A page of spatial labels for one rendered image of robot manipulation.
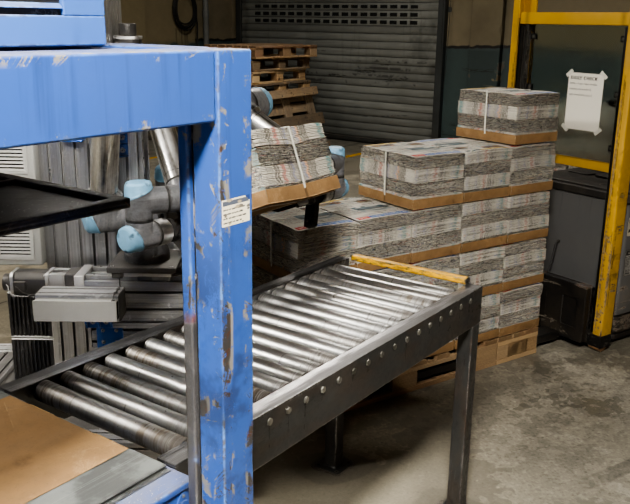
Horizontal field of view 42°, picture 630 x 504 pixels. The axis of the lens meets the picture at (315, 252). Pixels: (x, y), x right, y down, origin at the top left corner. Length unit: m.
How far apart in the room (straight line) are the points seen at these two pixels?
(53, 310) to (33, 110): 1.78
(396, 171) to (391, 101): 7.48
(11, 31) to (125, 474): 0.80
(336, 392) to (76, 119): 1.14
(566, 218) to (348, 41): 7.16
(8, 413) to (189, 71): 0.95
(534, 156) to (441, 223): 0.60
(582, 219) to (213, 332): 3.38
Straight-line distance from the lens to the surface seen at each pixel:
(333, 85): 11.43
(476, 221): 3.70
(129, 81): 1.04
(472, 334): 2.60
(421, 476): 3.09
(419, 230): 3.47
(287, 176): 2.45
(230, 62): 1.17
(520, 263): 3.98
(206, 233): 1.21
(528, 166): 3.88
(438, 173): 3.48
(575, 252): 4.51
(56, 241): 2.96
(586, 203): 4.43
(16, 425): 1.77
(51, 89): 0.97
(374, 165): 3.59
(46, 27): 1.18
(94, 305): 2.66
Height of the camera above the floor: 1.59
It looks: 16 degrees down
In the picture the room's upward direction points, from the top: 1 degrees clockwise
